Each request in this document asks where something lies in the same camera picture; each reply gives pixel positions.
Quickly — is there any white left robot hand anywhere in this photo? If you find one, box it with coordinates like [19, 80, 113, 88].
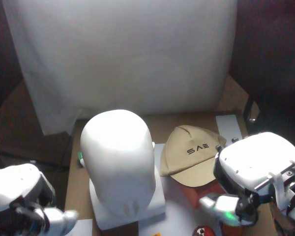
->
[0, 163, 80, 236]

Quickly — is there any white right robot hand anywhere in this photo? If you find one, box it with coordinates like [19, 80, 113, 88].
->
[199, 132, 295, 227]

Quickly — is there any beige baseball cap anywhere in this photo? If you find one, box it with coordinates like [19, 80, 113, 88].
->
[160, 124, 227, 189]

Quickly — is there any red round toy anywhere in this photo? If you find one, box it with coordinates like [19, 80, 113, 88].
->
[193, 225, 216, 236]

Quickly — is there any white card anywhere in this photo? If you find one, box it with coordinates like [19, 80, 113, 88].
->
[72, 218, 93, 236]
[215, 114, 243, 143]

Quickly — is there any green and white marker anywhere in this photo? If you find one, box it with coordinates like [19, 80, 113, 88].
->
[77, 151, 86, 170]

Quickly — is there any orange square block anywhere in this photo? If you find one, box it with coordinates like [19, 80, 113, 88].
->
[181, 181, 222, 207]

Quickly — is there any white backdrop sheet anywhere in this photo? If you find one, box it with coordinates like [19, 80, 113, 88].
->
[2, 0, 238, 136]

